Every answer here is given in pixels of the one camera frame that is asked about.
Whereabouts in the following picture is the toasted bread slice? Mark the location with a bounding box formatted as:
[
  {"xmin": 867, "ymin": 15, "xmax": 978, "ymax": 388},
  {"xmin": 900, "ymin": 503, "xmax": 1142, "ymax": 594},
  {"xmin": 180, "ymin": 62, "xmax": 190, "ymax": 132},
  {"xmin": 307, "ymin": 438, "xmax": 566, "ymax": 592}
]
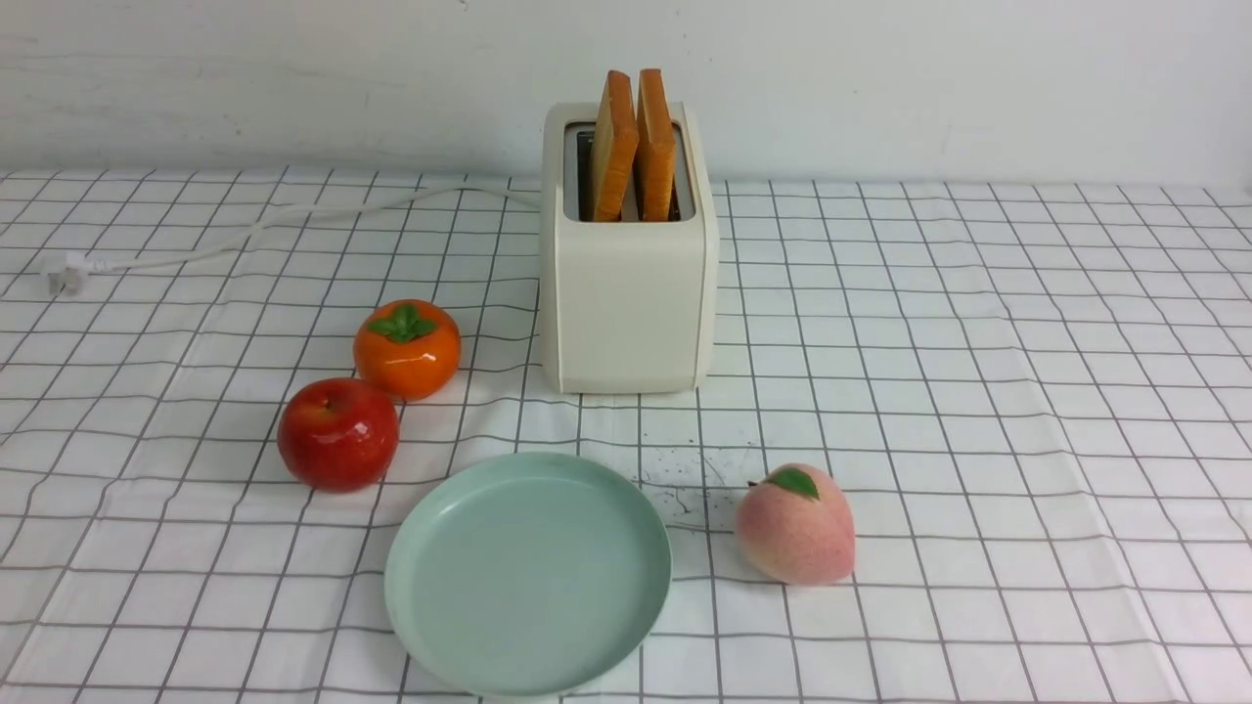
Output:
[
  {"xmin": 590, "ymin": 70, "xmax": 639, "ymax": 222},
  {"xmin": 636, "ymin": 68, "xmax": 677, "ymax": 222}
]

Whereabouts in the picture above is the cream white toaster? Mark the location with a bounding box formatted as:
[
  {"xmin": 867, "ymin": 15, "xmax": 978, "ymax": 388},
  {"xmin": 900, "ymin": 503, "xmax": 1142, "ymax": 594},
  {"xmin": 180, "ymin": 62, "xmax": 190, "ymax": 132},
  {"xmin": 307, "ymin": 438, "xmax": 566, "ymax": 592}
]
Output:
[{"xmin": 537, "ymin": 101, "xmax": 720, "ymax": 395}]

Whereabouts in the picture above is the orange persimmon with green leaf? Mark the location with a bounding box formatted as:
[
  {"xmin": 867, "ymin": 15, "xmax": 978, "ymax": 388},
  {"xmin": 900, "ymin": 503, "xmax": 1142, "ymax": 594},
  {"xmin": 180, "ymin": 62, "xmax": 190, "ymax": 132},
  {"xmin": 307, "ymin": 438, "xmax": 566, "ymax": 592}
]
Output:
[{"xmin": 352, "ymin": 298, "xmax": 462, "ymax": 402}]

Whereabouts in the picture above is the pink peach with leaf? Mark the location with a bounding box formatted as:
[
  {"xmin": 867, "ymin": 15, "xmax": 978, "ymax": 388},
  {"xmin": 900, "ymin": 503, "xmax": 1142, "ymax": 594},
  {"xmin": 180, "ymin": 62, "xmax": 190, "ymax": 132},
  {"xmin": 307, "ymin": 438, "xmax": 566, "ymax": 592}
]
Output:
[{"xmin": 734, "ymin": 462, "xmax": 858, "ymax": 588}]

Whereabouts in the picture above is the light green round plate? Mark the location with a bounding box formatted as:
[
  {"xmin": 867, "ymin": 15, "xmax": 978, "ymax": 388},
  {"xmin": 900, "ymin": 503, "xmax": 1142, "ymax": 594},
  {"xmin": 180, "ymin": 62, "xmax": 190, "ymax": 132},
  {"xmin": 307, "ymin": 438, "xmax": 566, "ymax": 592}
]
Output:
[{"xmin": 383, "ymin": 452, "xmax": 674, "ymax": 699}]

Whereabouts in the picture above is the red apple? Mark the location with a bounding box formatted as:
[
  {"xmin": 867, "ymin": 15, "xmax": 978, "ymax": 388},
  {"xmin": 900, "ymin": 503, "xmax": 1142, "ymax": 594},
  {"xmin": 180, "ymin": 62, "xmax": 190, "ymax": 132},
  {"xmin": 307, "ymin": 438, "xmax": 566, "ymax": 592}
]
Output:
[{"xmin": 277, "ymin": 377, "xmax": 401, "ymax": 492}]

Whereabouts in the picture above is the white grid-pattern tablecloth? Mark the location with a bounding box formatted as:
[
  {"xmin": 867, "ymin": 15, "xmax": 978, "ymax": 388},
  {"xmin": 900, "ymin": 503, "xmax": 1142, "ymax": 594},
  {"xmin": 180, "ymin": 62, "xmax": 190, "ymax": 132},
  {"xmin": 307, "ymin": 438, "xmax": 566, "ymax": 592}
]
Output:
[{"xmin": 1, "ymin": 167, "xmax": 1251, "ymax": 703}]

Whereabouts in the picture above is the white toaster power cable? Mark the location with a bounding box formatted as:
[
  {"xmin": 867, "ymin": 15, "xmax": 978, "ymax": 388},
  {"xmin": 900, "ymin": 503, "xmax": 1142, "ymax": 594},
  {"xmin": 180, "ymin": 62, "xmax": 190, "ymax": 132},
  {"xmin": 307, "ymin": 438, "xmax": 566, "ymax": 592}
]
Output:
[{"xmin": 43, "ymin": 183, "xmax": 545, "ymax": 298}]

